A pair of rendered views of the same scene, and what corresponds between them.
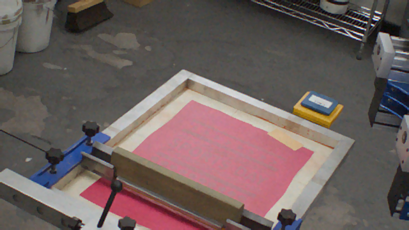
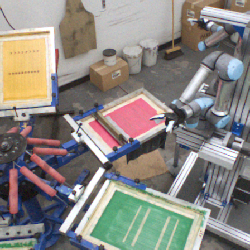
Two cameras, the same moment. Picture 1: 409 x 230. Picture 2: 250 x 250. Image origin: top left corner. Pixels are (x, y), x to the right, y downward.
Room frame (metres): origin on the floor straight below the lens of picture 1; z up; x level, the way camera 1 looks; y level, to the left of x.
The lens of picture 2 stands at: (0.13, -1.25, 2.93)
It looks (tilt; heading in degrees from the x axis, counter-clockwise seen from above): 45 degrees down; 36
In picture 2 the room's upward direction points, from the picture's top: 3 degrees counter-clockwise
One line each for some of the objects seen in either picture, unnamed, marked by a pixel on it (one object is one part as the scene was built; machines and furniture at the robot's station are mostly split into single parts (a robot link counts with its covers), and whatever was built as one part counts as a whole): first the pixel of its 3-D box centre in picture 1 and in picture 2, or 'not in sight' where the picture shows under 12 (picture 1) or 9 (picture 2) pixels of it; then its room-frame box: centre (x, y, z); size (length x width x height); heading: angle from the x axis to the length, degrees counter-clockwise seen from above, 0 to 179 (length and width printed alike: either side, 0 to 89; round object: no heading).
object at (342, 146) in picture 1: (208, 167); (128, 120); (1.84, -0.04, 0.97); 0.79 x 0.58 x 0.04; 159
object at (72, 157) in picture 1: (70, 165); (89, 114); (1.72, 0.31, 0.98); 0.30 x 0.05 x 0.07; 159
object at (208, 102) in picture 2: not in sight; (204, 107); (1.85, -0.72, 1.42); 0.13 x 0.12 x 0.14; 69
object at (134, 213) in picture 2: not in sight; (122, 211); (1.00, -0.56, 1.05); 1.08 x 0.61 x 0.23; 99
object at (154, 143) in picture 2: not in sight; (144, 143); (1.83, -0.23, 0.79); 0.46 x 0.09 x 0.33; 159
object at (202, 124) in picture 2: not in sight; (201, 119); (1.86, -0.71, 1.31); 0.15 x 0.15 x 0.10
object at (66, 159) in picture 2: not in sight; (87, 147); (1.44, 0.11, 0.89); 1.24 x 0.06 x 0.06; 159
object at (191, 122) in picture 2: not in sight; (190, 117); (1.57, -0.73, 1.55); 0.11 x 0.08 x 0.11; 69
